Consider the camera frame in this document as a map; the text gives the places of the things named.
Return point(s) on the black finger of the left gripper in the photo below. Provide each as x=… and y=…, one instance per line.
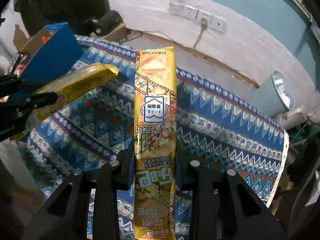
x=34, y=101

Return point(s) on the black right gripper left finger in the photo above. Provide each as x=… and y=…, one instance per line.
x=64, y=215

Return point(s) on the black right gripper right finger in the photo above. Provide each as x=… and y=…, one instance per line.
x=223, y=205

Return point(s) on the long gold snack pack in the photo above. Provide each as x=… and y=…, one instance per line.
x=68, y=88

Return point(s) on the yellow cracker snack pack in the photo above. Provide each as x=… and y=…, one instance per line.
x=155, y=144

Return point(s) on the blue cardboard box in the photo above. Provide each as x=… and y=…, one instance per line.
x=53, y=51

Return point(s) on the blue patterned tablecloth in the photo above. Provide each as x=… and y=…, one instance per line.
x=221, y=130

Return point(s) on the black cylindrical device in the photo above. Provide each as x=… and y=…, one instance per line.
x=104, y=25

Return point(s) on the white pipe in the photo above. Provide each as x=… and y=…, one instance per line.
x=294, y=118

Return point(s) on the pale blue waste bin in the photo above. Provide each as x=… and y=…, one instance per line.
x=274, y=96

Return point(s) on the white wall socket strip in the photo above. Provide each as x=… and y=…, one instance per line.
x=198, y=15

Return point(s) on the grey plug with cable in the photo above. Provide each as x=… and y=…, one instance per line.
x=204, y=25

